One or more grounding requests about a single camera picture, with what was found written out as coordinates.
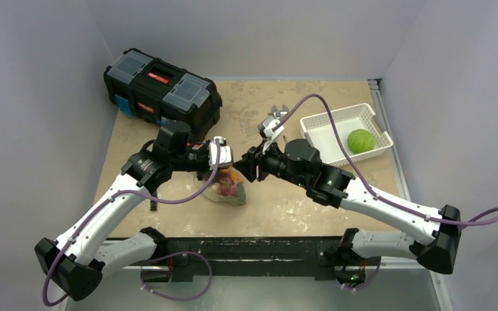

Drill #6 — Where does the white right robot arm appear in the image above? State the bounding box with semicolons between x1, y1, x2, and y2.
233;139;462;275

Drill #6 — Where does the clear zip top bag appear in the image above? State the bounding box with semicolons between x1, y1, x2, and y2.
202;167;247;206

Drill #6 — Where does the green toy cabbage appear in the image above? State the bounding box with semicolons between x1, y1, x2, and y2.
347;129;376;154

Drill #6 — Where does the white plastic basket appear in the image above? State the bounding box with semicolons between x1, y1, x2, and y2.
300;103;394;167

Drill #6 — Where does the black plastic toolbox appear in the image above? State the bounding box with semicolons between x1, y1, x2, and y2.
103;48;222;141

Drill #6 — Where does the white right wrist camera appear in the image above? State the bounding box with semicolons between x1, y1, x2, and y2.
257;118;285;155

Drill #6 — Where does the red handled adjustable wrench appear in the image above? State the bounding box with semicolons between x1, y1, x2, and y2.
265;105;289;128

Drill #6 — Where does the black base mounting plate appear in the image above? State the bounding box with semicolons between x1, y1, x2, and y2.
136;236;380;283

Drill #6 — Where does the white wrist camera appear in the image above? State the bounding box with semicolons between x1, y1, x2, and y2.
208;136;234;170
257;118;285;155

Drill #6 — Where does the black hammer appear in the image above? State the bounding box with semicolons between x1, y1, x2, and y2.
150;191;158;212

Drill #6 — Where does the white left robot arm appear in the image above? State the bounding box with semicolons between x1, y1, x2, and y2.
34;121;231;307

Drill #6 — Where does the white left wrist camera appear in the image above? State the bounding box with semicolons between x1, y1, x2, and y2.
208;136;234;170

